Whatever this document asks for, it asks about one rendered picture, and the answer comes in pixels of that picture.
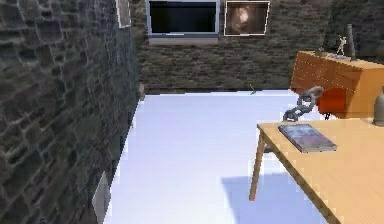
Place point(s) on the red round chair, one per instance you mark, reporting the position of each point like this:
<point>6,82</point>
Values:
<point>332,101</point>

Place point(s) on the tall grey bottle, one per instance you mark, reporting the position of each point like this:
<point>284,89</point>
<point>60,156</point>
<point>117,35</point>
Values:
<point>350,41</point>

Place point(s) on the small grey floor object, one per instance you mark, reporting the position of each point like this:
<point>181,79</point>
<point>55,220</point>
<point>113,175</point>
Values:
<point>252,90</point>

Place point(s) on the small pale figurine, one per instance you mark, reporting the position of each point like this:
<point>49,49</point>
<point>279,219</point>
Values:
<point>341,45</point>

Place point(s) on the light wooden table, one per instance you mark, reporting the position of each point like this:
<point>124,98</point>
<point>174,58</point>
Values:
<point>340,173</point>

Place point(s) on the grey vase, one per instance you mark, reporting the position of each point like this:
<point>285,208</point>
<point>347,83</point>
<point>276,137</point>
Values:
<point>379,108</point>

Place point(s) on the grey blue book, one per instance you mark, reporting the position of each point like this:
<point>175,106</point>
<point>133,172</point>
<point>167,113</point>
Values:
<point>306,137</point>

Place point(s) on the white framed dark window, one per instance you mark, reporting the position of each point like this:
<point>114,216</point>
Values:
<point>182,17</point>

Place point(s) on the orange wooden chest of drawers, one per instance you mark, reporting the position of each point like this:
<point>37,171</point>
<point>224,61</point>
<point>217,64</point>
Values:
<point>343,83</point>

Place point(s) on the pale framed wall picture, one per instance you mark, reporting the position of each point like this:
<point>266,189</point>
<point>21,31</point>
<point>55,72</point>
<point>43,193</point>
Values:
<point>124,12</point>

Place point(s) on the framed brown picture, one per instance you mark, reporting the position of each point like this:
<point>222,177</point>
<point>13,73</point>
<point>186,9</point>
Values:
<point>246,18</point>

